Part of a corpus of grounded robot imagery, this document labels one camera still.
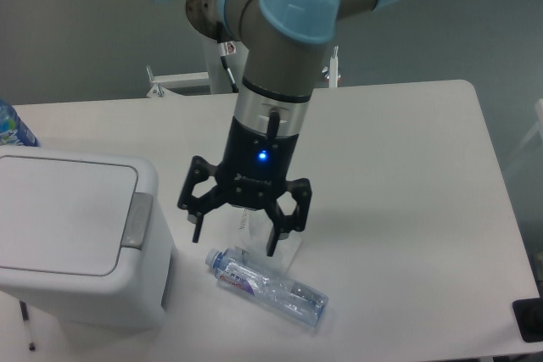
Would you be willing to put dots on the clear crushed plastic bottle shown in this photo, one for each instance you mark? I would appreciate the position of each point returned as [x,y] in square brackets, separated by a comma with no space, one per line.
[234,269]

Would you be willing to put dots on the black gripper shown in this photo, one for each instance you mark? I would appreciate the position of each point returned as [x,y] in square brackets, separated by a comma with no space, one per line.
[252,174]

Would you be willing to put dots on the black device at edge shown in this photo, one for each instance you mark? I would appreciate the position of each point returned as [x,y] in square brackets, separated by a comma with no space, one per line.
[528,314]

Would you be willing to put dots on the blue labelled bottle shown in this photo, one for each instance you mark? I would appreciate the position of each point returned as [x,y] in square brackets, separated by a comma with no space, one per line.
[14,131]

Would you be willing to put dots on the black pen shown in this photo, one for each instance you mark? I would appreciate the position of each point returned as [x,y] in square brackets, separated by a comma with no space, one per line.
[27,326]

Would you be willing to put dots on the clear plastic wrapper bag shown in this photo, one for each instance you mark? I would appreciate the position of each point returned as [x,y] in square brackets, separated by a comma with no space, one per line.
[254,232]

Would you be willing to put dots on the white push-lid trash can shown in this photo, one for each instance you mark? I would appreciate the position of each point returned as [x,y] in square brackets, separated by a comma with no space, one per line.
[83,236]

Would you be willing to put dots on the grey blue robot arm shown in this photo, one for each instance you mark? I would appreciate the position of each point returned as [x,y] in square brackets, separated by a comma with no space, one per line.
[311,21]

